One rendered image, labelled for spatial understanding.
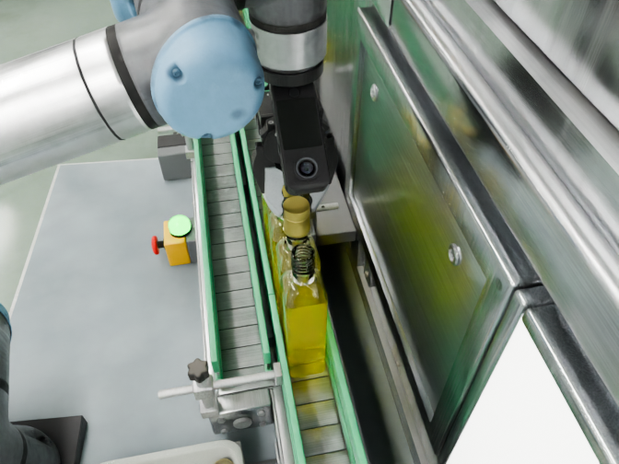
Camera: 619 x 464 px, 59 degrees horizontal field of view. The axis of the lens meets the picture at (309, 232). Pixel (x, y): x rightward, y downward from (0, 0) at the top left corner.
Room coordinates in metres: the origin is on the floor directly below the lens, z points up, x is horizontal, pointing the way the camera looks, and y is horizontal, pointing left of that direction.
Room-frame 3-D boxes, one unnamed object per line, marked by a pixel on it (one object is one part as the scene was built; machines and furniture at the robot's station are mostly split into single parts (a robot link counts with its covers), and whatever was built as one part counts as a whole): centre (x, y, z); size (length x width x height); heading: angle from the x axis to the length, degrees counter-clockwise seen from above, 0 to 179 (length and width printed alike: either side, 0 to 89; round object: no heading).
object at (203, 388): (0.35, 0.12, 0.95); 0.17 x 0.03 x 0.12; 101
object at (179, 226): (0.76, 0.27, 0.84); 0.05 x 0.05 x 0.03
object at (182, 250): (0.76, 0.27, 0.79); 0.07 x 0.07 x 0.07; 11
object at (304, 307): (0.43, 0.01, 0.99); 0.06 x 0.06 x 0.21; 11
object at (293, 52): (0.51, 0.02, 1.38); 0.08 x 0.08 x 0.05
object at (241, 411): (0.36, 0.10, 0.85); 0.09 x 0.04 x 0.07; 101
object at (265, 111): (0.52, 0.02, 1.30); 0.09 x 0.08 x 0.12; 12
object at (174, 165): (1.04, 0.32, 0.79); 0.08 x 0.08 x 0.08; 11
